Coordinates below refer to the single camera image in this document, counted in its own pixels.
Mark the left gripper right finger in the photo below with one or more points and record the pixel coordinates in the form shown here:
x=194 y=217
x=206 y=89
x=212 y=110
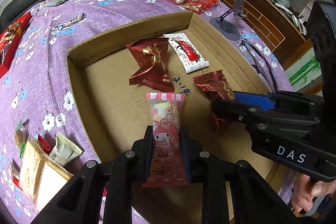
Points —
x=190 y=151

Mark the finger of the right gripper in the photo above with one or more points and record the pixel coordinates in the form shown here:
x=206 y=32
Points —
x=259 y=100

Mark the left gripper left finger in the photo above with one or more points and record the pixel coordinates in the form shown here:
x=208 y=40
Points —
x=143 y=149

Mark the pink My Melody snack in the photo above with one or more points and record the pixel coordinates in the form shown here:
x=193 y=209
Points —
x=166 y=167

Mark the pale green snack packet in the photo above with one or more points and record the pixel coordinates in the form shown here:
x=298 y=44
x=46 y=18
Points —
x=64 y=150

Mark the white red snack sachet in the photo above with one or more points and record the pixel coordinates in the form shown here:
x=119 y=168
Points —
x=187 y=53

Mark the large dark red foil candy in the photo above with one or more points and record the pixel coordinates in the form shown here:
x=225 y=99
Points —
x=151 y=57

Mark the red candy yellow label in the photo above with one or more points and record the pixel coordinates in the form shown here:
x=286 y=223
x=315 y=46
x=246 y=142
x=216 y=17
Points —
x=42 y=143

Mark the beige cracker packet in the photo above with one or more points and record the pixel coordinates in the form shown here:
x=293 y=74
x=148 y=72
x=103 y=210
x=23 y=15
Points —
x=40 y=177

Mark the green clear candy wrapper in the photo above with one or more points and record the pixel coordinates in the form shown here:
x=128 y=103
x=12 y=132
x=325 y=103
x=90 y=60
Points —
x=20 y=137

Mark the right hand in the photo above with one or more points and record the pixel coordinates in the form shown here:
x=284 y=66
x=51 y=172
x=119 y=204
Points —
x=305 y=191

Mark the brown cardboard tray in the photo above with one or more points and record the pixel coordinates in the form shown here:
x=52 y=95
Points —
x=115 y=114

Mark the grey metal phone stand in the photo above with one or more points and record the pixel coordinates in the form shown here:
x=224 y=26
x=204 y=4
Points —
x=226 y=28

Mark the red gold foil packet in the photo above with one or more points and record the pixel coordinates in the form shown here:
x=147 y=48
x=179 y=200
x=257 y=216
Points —
x=199 y=2

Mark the purple floral tablecloth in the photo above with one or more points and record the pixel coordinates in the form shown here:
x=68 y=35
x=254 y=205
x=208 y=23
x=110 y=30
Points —
x=37 y=85

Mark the blue white candy bar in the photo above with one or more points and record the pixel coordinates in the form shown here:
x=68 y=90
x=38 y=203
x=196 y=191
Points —
x=70 y=22

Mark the red candy gift box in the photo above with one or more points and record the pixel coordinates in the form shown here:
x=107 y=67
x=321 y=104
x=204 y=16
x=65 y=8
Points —
x=10 y=39

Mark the purple frame eyeglasses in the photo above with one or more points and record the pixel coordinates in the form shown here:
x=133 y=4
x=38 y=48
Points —
x=260 y=64

